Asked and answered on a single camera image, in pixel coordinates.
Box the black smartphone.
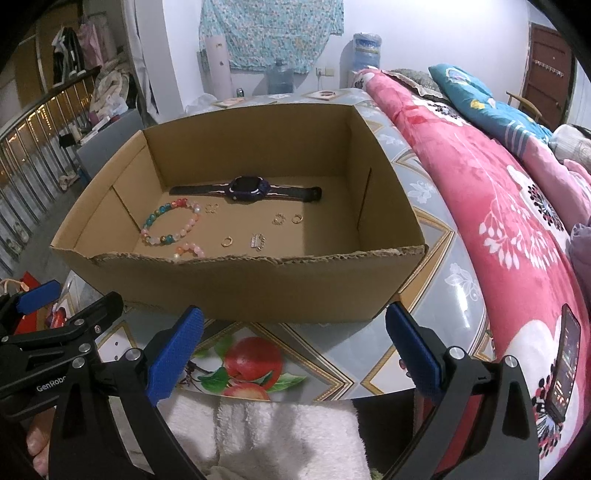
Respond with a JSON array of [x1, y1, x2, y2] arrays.
[[545, 304, 581, 423]]

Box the grey cabinet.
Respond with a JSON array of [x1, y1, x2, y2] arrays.
[[76, 108, 144, 181]]

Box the grey lace blanket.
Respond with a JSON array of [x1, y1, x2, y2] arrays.
[[390, 68, 444, 97]]

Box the red gift bag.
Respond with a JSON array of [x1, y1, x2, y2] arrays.
[[14, 272, 61, 335]]

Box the brown wooden door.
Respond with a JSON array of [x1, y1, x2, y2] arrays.
[[522, 23, 578, 132]]

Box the blue water dispenser jug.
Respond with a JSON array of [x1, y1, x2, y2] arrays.
[[353, 32, 384, 75]]

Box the wooden chair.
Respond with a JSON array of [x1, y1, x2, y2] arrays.
[[505, 90, 541, 123]]

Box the teal printed pillow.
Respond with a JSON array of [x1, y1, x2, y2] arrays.
[[428, 64, 552, 160]]

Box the multicolour beaded bracelet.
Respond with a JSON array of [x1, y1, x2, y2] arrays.
[[141, 198, 202, 247]]

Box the white fluffy cloth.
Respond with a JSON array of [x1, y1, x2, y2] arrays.
[[161, 397, 370, 480]]

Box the pink floral blanket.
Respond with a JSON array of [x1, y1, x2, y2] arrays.
[[353, 67, 591, 480]]

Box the brown cardboard box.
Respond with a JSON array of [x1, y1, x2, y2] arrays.
[[50, 104, 430, 324]]

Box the digital wrist watch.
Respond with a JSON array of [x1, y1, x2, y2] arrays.
[[169, 175, 322, 204]]

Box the white plastic bag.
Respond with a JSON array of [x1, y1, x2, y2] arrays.
[[185, 92, 218, 114]]

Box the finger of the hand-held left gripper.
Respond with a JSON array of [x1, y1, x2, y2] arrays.
[[0, 293, 124, 370], [0, 279, 61, 334]]

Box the hanging clothes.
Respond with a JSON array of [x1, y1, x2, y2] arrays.
[[51, 14, 118, 86]]

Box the blue water bottle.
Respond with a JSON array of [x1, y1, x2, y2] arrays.
[[268, 59, 295, 95]]

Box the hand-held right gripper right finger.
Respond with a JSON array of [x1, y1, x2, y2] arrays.
[[385, 302, 541, 480]]

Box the blue floral hanging cloth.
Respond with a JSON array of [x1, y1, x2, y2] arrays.
[[198, 0, 345, 75]]

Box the pile of clothes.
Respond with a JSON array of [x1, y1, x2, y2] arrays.
[[90, 58, 139, 124]]

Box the person's left hand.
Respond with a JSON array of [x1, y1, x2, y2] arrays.
[[23, 413, 55, 469]]

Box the orange pink beaded bracelet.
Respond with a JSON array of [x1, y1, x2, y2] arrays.
[[173, 242, 205, 262]]

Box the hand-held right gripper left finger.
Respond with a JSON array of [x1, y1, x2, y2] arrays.
[[50, 305, 218, 480]]

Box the metal stair railing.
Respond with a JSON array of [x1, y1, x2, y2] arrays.
[[0, 67, 102, 278]]

